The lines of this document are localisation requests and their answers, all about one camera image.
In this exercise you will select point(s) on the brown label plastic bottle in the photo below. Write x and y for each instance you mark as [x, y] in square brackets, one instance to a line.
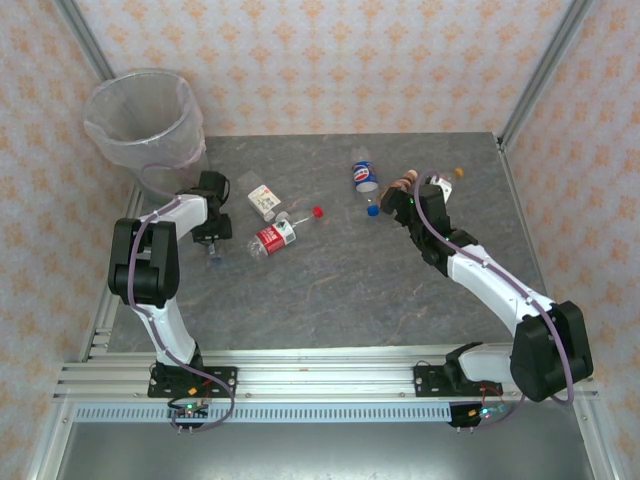
[405, 181]

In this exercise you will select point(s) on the blue label cola bottle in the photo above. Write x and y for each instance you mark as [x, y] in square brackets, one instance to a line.
[364, 175]

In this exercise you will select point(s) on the white label small bottle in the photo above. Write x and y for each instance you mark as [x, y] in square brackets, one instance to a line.
[262, 200]

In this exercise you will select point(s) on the red label plastic bottle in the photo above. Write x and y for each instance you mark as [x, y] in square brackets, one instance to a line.
[274, 237]

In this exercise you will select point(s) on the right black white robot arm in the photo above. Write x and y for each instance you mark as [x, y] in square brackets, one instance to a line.
[550, 350]

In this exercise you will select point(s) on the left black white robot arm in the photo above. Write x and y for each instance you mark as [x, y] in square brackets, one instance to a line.
[145, 260]

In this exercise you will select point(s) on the clear plastic bin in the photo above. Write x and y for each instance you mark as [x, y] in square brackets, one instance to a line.
[165, 182]

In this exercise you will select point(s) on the clear plastic bin liner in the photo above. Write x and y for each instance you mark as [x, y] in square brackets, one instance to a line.
[195, 130]

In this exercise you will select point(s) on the grey metal panel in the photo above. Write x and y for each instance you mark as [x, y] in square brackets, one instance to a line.
[325, 450]

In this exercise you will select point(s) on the aluminium table side rail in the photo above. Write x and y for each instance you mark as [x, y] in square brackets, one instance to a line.
[526, 225]
[100, 335]

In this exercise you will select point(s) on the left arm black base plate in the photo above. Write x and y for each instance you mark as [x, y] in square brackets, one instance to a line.
[220, 380]

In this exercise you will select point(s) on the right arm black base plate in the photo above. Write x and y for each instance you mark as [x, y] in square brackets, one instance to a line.
[425, 380]

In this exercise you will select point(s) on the aluminium mounting rail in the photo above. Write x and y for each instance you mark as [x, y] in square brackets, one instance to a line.
[325, 380]

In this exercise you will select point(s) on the aluminium frame post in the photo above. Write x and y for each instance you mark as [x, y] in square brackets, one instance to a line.
[545, 70]
[80, 30]

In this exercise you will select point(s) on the aluminium frame leg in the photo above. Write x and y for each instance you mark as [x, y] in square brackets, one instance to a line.
[48, 445]
[599, 445]

